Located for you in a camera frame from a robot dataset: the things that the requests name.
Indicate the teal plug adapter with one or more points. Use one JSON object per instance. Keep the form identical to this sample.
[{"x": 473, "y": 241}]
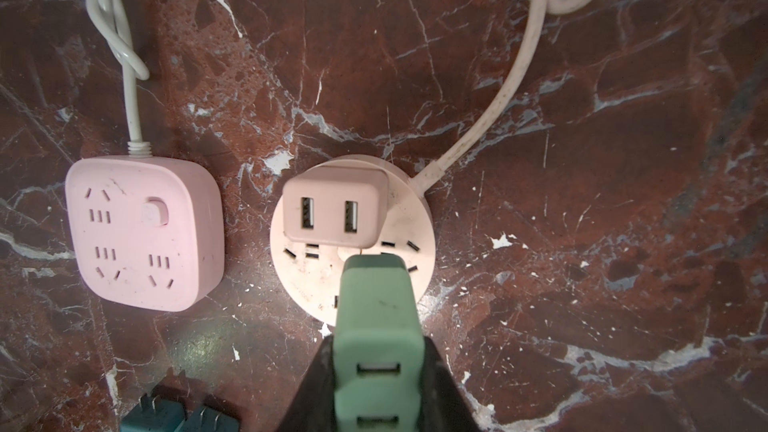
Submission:
[
  {"x": 153, "y": 414},
  {"x": 206, "y": 419}
]

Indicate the green plug adapter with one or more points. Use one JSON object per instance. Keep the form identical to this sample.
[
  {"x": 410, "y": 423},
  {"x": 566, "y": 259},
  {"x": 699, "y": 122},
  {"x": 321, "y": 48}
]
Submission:
[{"x": 378, "y": 347}]

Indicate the beige round power strip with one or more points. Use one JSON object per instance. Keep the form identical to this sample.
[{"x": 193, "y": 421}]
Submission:
[{"x": 311, "y": 273}]

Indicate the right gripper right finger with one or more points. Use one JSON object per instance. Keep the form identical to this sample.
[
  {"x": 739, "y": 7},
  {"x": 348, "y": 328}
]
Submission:
[{"x": 443, "y": 408}]

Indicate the teal plug adapter far left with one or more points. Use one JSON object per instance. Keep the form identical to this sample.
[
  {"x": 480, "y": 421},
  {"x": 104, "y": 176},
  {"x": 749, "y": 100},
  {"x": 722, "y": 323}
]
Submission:
[{"x": 153, "y": 414}]

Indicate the pink square power strip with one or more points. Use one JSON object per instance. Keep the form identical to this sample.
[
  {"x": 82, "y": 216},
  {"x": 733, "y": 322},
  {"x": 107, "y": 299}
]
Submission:
[{"x": 146, "y": 232}]

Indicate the pink plug adapter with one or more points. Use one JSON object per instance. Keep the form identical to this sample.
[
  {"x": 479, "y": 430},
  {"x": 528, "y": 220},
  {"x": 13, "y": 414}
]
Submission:
[{"x": 338, "y": 206}]

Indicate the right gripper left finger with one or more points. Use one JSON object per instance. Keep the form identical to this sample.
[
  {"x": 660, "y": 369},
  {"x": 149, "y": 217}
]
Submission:
[{"x": 312, "y": 408}]

